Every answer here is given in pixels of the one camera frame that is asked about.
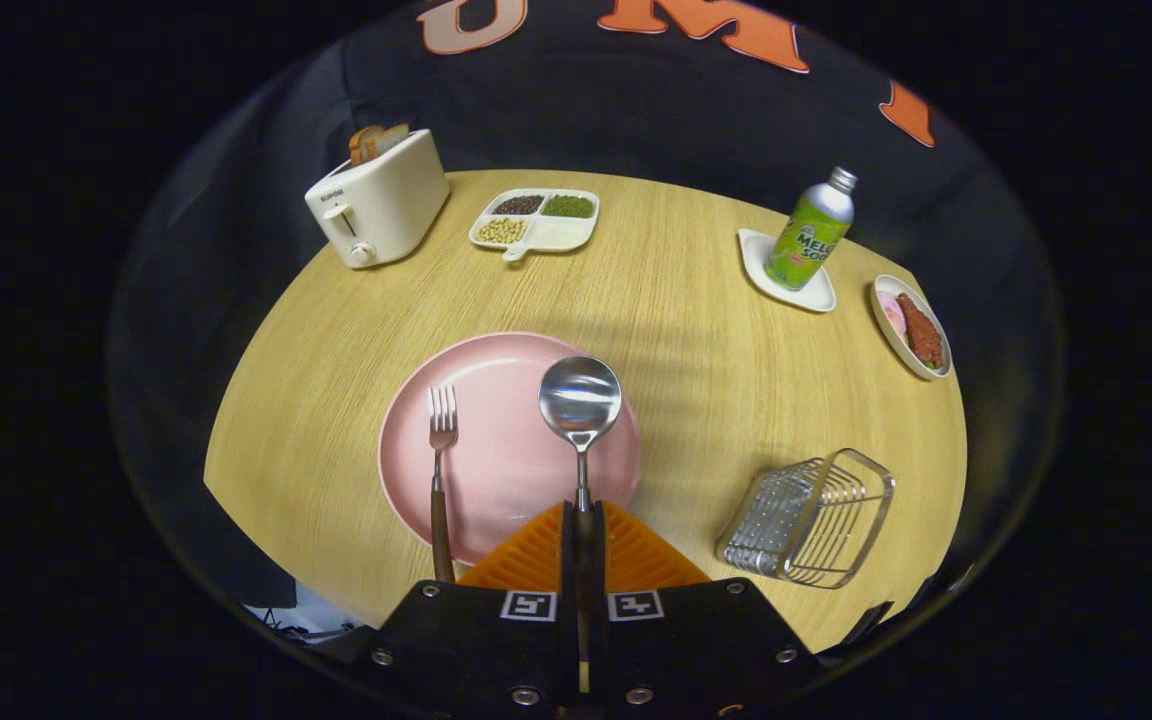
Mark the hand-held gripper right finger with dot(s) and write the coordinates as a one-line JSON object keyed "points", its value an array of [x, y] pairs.
{"points": [[598, 560]]}

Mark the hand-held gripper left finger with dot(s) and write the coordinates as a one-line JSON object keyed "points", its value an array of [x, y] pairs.
{"points": [[568, 560]]}

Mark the pink plate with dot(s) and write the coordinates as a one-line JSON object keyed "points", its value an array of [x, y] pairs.
{"points": [[506, 450]]}

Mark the white divided snack dish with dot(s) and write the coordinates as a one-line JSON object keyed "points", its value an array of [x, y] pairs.
{"points": [[561, 235]]}

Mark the pile of yellow soybeans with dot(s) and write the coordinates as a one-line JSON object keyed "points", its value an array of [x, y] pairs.
{"points": [[502, 231]]}

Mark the white square coaster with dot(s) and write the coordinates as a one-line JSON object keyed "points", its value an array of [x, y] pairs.
{"points": [[756, 255]]}

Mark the pile of green beans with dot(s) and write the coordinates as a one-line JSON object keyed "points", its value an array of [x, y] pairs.
{"points": [[569, 206]]}

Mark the pile of red beans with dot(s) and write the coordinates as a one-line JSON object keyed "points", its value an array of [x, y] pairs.
{"points": [[518, 205]]}

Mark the white oval dish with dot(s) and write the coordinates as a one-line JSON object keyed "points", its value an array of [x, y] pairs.
{"points": [[891, 335]]}

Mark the green soda bottle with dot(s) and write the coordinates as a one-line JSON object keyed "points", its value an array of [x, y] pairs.
{"points": [[808, 240]]}

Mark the pink food piece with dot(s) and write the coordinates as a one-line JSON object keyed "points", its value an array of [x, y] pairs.
{"points": [[891, 312]]}

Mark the red meat piece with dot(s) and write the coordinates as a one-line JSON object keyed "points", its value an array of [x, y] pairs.
{"points": [[921, 330]]}

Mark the white toaster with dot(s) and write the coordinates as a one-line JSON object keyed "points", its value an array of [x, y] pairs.
{"points": [[386, 205]]}

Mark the light toast slice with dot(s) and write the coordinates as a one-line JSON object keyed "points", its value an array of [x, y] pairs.
{"points": [[394, 138]]}

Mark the dark toast slice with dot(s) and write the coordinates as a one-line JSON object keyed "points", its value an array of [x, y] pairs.
{"points": [[363, 145]]}

